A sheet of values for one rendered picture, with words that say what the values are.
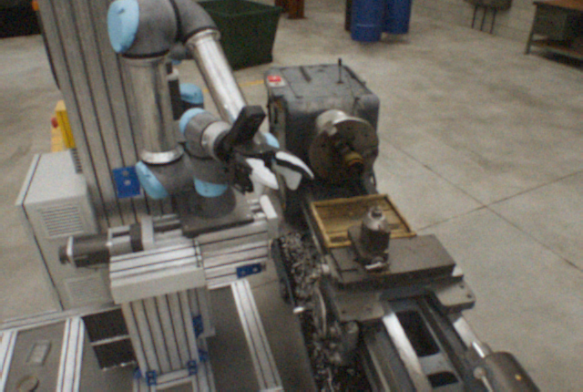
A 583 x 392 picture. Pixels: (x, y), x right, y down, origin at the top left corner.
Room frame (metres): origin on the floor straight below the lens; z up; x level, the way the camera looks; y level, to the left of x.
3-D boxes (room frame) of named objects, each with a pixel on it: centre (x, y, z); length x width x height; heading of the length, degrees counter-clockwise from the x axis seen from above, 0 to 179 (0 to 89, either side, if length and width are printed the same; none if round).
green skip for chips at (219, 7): (6.80, 0.89, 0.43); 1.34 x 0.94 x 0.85; 38
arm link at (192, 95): (1.62, 0.41, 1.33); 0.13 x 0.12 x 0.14; 87
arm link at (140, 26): (1.07, 0.36, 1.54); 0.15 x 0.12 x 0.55; 129
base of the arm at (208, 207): (1.15, 0.25, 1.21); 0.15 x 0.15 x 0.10
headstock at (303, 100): (2.11, -0.13, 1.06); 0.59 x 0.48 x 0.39; 12
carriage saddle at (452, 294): (1.07, -0.35, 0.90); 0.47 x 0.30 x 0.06; 102
